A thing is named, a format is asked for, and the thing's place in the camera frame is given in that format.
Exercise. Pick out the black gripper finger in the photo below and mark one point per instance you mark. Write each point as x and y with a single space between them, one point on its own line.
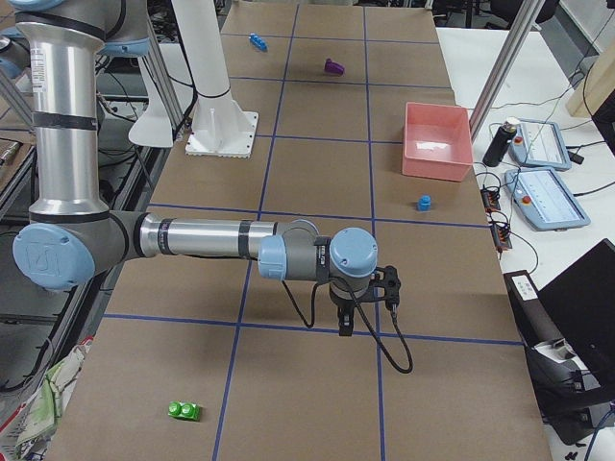
345 323

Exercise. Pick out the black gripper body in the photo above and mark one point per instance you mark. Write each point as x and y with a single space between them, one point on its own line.
343 305

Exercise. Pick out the small blue block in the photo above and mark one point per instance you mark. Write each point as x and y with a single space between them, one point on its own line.
424 203

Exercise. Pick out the green two-stud block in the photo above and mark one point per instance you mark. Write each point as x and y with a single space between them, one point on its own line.
184 410

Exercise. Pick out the purple sloped block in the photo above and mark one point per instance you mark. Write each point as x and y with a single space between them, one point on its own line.
333 68

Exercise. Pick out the long blue four-stud block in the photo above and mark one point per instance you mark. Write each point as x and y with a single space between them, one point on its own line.
258 42

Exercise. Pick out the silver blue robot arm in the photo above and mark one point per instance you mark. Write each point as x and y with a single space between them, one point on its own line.
73 235

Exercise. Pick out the pink plastic box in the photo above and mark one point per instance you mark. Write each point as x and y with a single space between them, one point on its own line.
437 143

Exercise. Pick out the black box with white label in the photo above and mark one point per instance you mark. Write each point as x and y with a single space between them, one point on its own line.
533 322

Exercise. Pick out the lower orange black usb hub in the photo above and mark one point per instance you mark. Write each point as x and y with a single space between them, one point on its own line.
501 236

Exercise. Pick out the orange black usb hub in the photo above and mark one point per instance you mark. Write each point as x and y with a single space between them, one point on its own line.
501 236
490 197

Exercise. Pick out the upper orange black usb hub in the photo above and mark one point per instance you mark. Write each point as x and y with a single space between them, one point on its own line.
490 197

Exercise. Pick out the lower blue teach pendant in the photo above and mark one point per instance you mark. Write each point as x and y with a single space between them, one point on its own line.
544 199

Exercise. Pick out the blue teach pendant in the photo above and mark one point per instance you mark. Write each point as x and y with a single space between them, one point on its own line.
539 143
544 199

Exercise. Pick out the black water bottle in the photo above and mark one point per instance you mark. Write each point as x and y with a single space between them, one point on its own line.
499 143

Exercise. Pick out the black laptop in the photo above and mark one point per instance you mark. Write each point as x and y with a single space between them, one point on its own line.
580 302

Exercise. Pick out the upper blue teach pendant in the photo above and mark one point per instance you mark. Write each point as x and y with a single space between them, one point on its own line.
539 143

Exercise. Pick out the green white cloth bag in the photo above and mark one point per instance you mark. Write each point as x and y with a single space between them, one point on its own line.
27 433

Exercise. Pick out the black wrist camera on gripper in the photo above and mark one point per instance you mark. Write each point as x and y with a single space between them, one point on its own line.
387 285

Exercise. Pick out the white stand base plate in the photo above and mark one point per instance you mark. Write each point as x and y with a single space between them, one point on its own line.
221 128

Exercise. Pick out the aluminium frame post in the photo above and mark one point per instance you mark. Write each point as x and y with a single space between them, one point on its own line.
513 43

